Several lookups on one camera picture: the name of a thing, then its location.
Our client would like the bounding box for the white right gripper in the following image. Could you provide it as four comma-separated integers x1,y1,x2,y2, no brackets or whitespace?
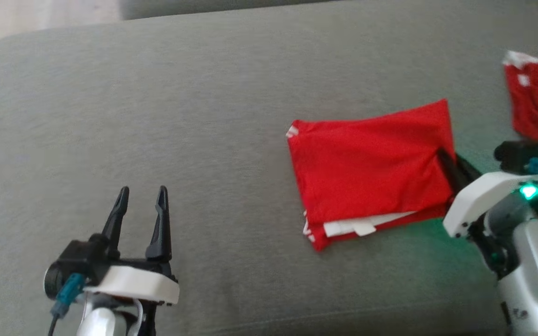
437,148,538,239

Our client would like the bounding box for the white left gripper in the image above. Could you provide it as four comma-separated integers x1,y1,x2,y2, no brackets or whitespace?
84,186,180,306

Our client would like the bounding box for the red basketball jersey number 23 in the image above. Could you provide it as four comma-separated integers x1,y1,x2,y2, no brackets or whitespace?
286,99,456,252

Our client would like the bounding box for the grey sofa seat cushion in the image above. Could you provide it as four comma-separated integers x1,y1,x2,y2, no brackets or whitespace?
0,0,538,336

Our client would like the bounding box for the light grey sofa back cushion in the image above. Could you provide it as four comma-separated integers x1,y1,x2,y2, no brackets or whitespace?
119,0,344,21

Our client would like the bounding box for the teal left camera connector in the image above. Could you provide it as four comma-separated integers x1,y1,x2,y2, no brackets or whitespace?
50,273,86,319

